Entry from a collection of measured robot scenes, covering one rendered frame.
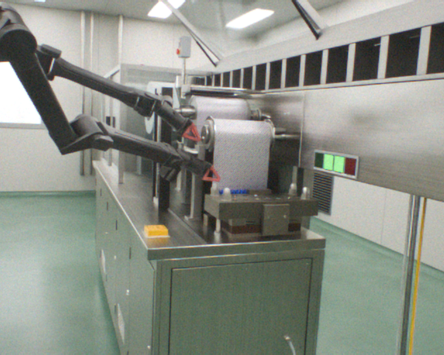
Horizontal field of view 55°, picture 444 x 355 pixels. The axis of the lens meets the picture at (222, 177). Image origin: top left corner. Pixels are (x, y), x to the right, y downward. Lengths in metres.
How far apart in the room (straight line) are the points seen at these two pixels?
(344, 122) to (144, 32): 6.07
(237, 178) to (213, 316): 0.53
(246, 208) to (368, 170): 0.44
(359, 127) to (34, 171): 6.20
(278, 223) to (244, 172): 0.27
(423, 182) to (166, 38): 6.47
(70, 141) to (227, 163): 0.68
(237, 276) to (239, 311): 0.13
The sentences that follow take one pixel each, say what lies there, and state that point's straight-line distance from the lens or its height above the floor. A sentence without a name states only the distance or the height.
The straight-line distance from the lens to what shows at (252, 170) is 1.73.
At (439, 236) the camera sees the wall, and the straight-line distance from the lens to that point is 4.40.
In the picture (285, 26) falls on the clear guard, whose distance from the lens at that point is 1.89.
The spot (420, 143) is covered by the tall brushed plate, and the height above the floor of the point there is 1.28.
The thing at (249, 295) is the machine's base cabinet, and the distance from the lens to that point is 1.57.
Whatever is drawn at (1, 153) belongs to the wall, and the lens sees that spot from 7.20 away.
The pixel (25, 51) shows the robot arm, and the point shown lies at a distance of 0.99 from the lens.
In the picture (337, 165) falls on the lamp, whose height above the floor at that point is 1.18.
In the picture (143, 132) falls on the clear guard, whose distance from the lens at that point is 2.64.
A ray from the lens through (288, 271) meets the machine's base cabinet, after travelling 1.60.
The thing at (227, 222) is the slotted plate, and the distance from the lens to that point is 1.57.
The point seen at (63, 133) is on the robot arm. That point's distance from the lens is 1.21.
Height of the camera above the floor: 1.32
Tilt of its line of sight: 8 degrees down
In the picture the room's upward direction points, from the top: 3 degrees clockwise
